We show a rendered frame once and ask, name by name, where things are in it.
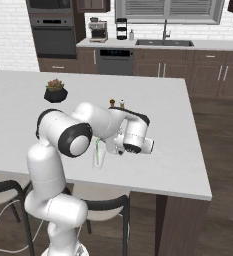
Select silver coffee machine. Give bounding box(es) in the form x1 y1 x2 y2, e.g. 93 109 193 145
88 16 109 44

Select dark wood island base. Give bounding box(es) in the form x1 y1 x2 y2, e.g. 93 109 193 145
153 193 211 256

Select black microwave oven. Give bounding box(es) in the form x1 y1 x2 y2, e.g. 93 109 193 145
25 0 74 15

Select plant in black pot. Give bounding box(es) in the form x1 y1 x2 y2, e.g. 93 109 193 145
43 78 69 104

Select grey sink tap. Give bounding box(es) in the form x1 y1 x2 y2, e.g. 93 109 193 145
161 18 172 41

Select clear glass cup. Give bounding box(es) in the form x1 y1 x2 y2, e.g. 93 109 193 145
92 138 107 170

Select green straw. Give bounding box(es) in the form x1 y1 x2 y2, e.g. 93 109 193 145
94 137 101 158

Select dark wood oven cabinet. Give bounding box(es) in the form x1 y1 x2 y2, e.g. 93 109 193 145
25 0 99 75

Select dark wood base cupboards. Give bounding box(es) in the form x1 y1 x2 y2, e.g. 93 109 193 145
133 48 233 101

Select window with grey blinds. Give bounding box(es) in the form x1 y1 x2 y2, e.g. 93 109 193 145
114 0 226 26

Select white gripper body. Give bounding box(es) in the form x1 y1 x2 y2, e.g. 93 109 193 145
104 132 125 156

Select grey sink basin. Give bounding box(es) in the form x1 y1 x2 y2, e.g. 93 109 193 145
135 38 195 48

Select dark grey dishwasher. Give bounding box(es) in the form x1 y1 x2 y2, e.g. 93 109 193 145
95 47 135 76

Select black tiered stand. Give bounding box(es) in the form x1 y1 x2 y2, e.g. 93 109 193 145
115 17 129 41

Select black wall oven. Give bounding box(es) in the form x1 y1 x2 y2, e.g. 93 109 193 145
29 14 78 60

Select black stool with beige seat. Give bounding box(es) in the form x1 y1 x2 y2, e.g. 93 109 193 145
61 183 131 256
0 173 36 256

